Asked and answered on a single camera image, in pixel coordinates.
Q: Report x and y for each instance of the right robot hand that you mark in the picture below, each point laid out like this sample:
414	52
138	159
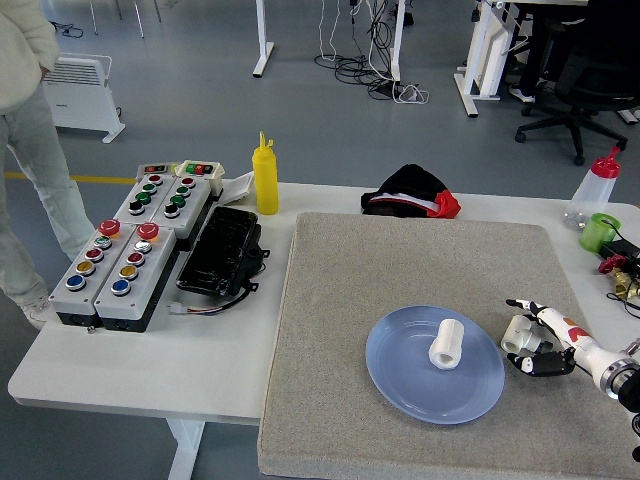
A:
570	335

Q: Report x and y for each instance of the white pipe tee metal nut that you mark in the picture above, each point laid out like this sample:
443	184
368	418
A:
515	334

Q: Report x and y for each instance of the large white pipe fitting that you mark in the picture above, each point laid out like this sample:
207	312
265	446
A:
446	345

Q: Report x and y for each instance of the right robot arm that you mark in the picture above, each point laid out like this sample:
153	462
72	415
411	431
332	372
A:
619	376

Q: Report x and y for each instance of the blue plastic plate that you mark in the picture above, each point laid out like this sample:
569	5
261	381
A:
400	370

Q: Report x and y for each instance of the black rectangular box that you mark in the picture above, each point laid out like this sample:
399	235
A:
622	247

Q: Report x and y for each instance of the green translucent cup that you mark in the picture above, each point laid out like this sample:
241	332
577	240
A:
596	232

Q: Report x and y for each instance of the clear squeeze bottle red cap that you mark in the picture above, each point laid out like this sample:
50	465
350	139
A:
592	192

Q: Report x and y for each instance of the grey-brown mat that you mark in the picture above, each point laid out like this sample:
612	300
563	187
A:
380	270

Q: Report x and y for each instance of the black red white cloth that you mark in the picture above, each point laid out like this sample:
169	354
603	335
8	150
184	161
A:
410	192

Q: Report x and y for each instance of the seated person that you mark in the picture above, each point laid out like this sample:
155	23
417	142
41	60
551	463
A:
522	92

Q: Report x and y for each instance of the black office chair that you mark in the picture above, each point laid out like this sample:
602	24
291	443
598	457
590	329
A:
590	65

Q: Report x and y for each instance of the power strip with plugs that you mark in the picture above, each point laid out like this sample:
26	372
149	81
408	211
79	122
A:
407	94

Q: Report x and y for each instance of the white desk leg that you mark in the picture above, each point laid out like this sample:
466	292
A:
396	45
262	45

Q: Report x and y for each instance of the yellow squeeze bottle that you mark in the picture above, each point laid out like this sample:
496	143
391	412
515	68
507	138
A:
265	180

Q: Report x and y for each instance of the white plastic cover piece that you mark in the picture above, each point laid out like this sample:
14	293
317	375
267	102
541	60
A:
239	189

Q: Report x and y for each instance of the black plastic module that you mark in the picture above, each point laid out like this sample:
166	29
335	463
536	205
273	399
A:
217	250

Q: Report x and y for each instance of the white table leg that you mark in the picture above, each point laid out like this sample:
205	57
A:
185	450

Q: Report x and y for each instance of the five-button grey control box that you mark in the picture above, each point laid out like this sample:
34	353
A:
132	285
85	280

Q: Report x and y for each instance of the yellow floor tape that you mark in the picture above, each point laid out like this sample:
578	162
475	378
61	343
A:
100	179

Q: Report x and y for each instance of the metal chair legs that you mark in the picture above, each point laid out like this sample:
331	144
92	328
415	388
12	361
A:
137	20

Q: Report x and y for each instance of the white panel heater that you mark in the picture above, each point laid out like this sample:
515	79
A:
82	95

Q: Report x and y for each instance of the white desk frame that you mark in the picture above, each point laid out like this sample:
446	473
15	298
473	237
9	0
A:
480	55

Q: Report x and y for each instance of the white red-green switch box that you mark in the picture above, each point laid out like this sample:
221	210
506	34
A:
202	172

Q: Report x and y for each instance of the small grey switch box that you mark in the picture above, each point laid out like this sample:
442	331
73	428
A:
152	169

